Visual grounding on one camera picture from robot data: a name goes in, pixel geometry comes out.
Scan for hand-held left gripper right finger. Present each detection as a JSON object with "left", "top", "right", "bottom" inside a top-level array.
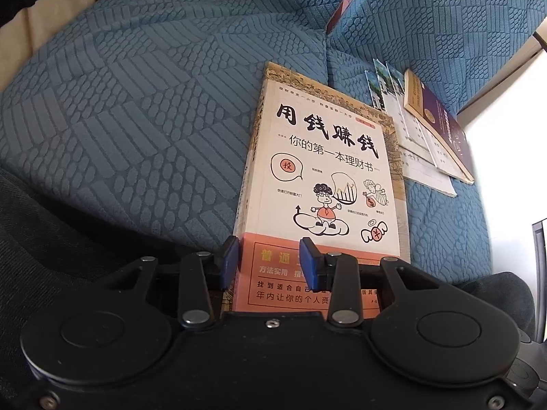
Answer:
[{"left": 299, "top": 237, "right": 445, "bottom": 326}]

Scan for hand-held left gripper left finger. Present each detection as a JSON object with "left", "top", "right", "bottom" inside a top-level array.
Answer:
[{"left": 99, "top": 236, "right": 239, "bottom": 329}]

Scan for white and orange book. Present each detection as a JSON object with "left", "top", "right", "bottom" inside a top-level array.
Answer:
[{"left": 233, "top": 78, "right": 412, "bottom": 321}]

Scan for brown patterned book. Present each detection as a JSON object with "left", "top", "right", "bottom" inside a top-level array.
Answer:
[{"left": 232, "top": 60, "right": 409, "bottom": 265}]

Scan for purple book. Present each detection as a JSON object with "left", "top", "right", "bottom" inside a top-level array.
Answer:
[{"left": 404, "top": 68, "right": 476, "bottom": 185}]

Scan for person's right leg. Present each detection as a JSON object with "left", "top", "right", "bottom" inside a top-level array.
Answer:
[{"left": 453, "top": 271, "right": 537, "bottom": 343}]

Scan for grey framed white panel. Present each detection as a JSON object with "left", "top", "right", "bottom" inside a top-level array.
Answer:
[{"left": 531, "top": 219, "right": 547, "bottom": 343}]

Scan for blue textured sofa chair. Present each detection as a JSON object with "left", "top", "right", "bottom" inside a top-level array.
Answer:
[
  {"left": 0, "top": 0, "right": 377, "bottom": 261},
  {"left": 327, "top": 0, "right": 540, "bottom": 283}
]

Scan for striped blanket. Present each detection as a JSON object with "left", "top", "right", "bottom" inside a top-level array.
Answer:
[{"left": 0, "top": 0, "right": 137, "bottom": 90}]

